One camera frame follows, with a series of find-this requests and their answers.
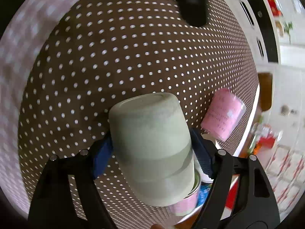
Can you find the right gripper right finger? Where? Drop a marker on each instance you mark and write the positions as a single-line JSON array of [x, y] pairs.
[[255, 205]]

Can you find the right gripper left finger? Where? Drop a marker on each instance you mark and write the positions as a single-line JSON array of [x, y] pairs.
[[52, 204]]

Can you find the right hand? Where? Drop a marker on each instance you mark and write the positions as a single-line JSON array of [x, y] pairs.
[[157, 226]]

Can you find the pink checkered under cloth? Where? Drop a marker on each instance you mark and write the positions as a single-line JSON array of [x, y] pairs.
[[25, 26]]

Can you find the white black sideboard cabinet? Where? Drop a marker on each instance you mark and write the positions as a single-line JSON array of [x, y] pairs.
[[265, 33]]

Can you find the pale green cup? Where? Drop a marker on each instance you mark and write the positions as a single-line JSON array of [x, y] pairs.
[[152, 145]]

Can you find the left brown wooden chair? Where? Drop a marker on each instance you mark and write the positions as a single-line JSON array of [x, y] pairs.
[[266, 90]]

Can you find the brown polka dot tablecloth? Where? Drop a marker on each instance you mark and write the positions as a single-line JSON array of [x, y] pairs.
[[103, 52]]

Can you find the small potted plant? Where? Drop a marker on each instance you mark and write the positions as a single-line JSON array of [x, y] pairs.
[[288, 27]]

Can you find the small pink wrapped cup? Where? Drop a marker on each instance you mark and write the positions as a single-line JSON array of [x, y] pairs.
[[223, 114]]

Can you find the red box on sideboard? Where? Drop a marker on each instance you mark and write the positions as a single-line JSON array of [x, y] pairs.
[[276, 11]]

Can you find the blue black can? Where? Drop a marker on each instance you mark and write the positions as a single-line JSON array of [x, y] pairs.
[[203, 193]]

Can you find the pink green glass jar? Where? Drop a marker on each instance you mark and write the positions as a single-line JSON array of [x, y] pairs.
[[189, 203]]

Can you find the white paper cup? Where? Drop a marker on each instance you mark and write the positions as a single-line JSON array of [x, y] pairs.
[[204, 150]]

